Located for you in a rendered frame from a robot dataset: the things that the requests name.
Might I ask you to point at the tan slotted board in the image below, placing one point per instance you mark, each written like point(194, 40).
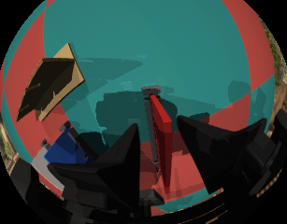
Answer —
point(52, 79)

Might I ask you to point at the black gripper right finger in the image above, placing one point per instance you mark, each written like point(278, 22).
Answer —
point(215, 150)

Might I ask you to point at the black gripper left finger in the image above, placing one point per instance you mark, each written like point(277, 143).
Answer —
point(116, 173)

